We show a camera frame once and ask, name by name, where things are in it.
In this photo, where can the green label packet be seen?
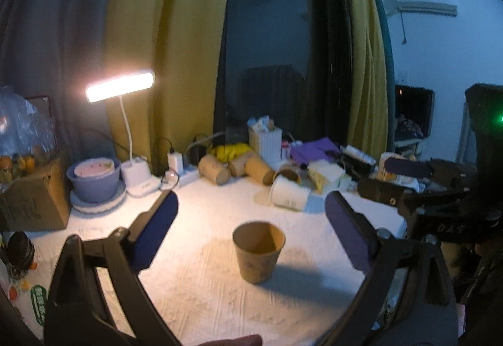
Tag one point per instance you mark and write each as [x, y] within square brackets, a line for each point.
[39, 302]

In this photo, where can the black round jar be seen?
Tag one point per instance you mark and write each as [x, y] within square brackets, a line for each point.
[21, 251]

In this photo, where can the clear plastic bag of oranges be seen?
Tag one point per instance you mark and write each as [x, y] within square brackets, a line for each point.
[23, 134]

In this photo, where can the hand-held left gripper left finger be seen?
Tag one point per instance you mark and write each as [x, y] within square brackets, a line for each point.
[155, 230]

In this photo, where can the teal curtain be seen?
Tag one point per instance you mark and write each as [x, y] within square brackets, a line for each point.
[51, 24]
[387, 47]

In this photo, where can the white paper cup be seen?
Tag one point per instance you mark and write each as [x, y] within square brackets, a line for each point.
[289, 193]

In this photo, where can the white desk lamp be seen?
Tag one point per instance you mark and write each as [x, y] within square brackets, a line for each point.
[135, 173]

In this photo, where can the dark glass window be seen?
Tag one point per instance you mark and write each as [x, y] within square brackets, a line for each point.
[283, 35]

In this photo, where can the white air conditioner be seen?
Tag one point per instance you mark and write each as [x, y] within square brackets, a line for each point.
[424, 6]

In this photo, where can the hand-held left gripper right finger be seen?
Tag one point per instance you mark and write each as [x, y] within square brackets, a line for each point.
[349, 238]

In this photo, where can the purple cloth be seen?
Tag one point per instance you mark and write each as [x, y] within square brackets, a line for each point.
[314, 149]

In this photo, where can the yellow white container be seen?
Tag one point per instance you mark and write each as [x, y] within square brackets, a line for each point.
[386, 169]

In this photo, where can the white tube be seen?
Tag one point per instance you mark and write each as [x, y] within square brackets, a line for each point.
[357, 155]

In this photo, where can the white woven basket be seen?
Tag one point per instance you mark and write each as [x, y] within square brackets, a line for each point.
[267, 149]

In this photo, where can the person's left hand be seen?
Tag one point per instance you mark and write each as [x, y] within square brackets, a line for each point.
[235, 341]

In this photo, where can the small pink white box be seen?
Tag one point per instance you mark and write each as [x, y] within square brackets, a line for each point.
[285, 151]

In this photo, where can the yellow cloth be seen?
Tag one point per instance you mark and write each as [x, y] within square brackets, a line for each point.
[232, 151]

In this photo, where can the brown paper cup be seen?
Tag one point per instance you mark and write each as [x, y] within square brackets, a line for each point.
[214, 170]
[260, 171]
[237, 167]
[289, 174]
[257, 255]

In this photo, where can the blue bowl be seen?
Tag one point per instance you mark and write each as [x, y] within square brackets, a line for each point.
[94, 187]

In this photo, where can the white power strip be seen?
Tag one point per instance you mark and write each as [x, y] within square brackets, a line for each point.
[186, 175]

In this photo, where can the pale yellow tissue pack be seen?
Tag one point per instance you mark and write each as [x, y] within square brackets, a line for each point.
[326, 173]

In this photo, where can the yellow curtain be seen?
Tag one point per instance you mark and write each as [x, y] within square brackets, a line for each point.
[363, 55]
[177, 47]

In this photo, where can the black television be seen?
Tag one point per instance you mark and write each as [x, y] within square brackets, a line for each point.
[412, 110]

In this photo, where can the white charger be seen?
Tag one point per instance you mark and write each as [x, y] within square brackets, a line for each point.
[176, 162]

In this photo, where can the pink plate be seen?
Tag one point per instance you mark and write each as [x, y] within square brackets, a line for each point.
[93, 169]

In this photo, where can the black power adapter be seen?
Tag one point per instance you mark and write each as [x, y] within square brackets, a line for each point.
[196, 154]

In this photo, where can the cardboard box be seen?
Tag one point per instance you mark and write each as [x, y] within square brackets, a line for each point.
[33, 200]

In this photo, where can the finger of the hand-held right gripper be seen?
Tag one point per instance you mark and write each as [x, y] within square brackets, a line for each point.
[379, 193]
[406, 168]

